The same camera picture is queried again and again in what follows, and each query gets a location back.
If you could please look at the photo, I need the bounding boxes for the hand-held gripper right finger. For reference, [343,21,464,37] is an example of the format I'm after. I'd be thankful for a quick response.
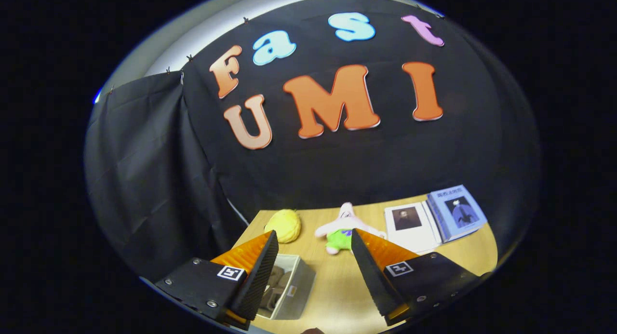
[350,228,483,327]

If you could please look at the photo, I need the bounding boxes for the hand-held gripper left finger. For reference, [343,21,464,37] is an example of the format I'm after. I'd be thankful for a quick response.
[154,230,280,331]

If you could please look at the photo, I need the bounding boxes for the brown felt shoe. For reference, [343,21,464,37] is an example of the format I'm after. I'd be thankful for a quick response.
[259,285,293,311]
[266,265,286,290]

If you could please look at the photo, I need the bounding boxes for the beige fabric storage box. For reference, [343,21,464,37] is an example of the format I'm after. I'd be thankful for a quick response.
[255,253,317,321]

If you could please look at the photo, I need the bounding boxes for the pink star plush toy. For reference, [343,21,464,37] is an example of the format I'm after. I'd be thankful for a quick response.
[314,202,387,255]

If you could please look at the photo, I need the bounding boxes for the yellow round plush toy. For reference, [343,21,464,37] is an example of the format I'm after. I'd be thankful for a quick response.
[263,208,302,244]

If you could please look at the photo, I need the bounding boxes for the white portrait book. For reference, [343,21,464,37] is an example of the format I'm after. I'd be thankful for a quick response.
[384,201,442,254]

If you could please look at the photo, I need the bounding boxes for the blue cover book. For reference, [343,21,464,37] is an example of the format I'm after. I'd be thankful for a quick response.
[426,184,488,243]

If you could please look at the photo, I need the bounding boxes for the black backdrop cloth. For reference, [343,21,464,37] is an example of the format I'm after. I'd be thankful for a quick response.
[84,0,543,282]

